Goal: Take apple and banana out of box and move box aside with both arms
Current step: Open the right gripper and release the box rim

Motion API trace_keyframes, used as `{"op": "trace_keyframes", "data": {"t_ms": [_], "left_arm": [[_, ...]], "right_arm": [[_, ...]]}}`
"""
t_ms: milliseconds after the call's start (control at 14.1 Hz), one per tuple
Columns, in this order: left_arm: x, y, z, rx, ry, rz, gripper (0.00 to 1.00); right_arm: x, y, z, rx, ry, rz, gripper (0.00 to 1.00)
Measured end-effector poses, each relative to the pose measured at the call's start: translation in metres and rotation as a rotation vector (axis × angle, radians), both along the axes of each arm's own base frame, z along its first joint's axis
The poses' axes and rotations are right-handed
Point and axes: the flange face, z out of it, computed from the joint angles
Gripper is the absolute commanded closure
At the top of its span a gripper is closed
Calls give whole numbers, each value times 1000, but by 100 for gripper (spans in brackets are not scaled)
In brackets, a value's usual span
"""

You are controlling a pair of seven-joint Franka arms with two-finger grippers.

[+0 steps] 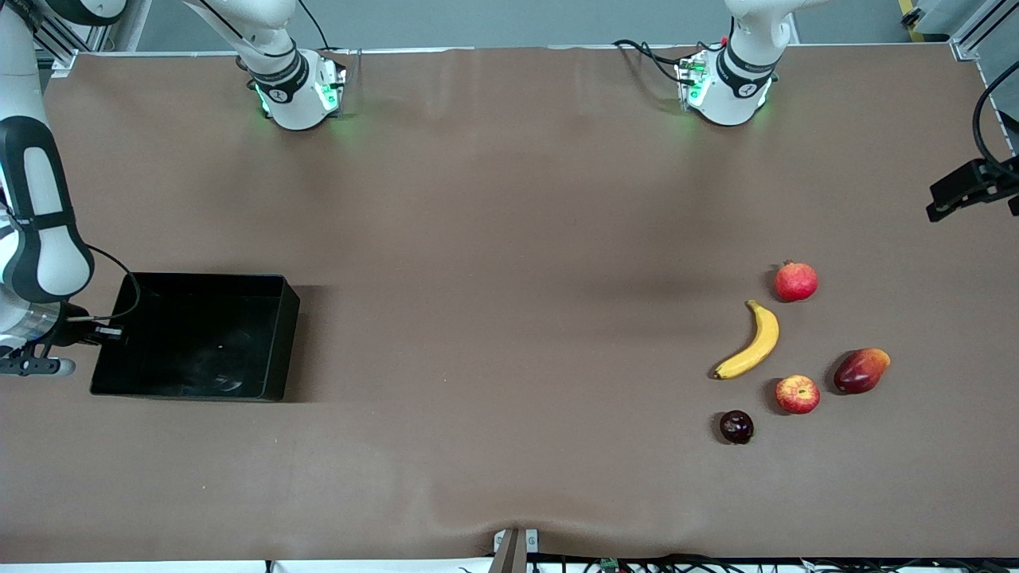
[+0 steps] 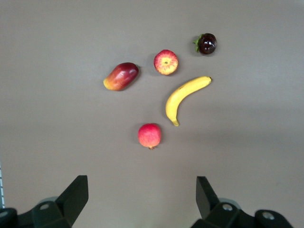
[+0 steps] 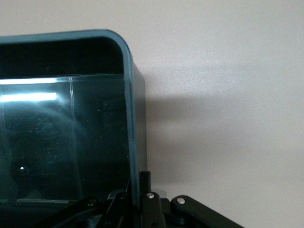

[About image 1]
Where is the black plastic box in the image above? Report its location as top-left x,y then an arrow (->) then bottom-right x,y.
89,272 -> 302,403

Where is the red yellow apple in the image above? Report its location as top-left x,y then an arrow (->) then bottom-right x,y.
775,375 -> 822,415

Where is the black left arm base cable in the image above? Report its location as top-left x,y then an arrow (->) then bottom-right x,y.
613,38 -> 701,84

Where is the black arm base cable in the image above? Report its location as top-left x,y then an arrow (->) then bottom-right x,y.
299,0 -> 351,57
613,38 -> 701,84

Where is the black right arm base cable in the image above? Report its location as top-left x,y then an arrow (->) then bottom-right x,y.
299,0 -> 351,57

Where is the dark purple plum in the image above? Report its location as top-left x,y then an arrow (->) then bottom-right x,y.
720,410 -> 755,445

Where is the red pomegranate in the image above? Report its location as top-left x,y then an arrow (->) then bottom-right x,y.
775,259 -> 819,303

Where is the red yellow mango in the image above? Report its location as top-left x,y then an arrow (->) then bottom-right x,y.
833,348 -> 892,396

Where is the yellow banana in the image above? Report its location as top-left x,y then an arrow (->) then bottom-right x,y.
713,299 -> 781,381

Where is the grey metal mount bracket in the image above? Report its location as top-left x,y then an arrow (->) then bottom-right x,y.
491,528 -> 540,573

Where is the aluminium frame profile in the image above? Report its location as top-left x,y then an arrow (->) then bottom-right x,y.
908,0 -> 1019,63
32,0 -> 152,76

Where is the brown table cover mat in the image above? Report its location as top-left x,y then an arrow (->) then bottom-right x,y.
0,44 -> 1019,562

